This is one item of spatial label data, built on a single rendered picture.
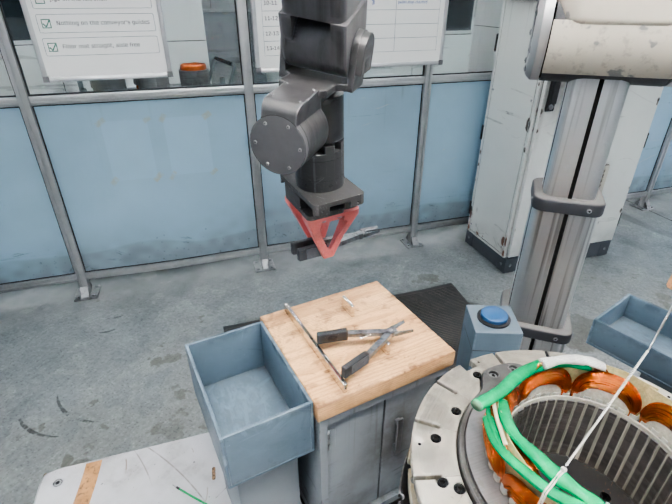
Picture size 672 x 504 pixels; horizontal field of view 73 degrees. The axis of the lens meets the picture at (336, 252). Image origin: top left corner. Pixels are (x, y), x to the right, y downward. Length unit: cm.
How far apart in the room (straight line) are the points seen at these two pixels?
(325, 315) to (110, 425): 153
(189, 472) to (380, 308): 42
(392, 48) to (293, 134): 222
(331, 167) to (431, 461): 31
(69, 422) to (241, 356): 155
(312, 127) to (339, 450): 40
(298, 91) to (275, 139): 5
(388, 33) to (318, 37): 214
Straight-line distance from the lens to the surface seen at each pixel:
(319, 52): 47
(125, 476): 90
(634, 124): 305
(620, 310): 83
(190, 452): 89
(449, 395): 52
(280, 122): 42
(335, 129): 50
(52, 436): 216
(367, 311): 67
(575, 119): 80
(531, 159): 264
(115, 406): 216
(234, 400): 67
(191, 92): 245
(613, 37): 75
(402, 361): 59
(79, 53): 243
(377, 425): 64
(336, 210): 52
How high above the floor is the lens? 147
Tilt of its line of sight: 30 degrees down
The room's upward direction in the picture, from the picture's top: straight up
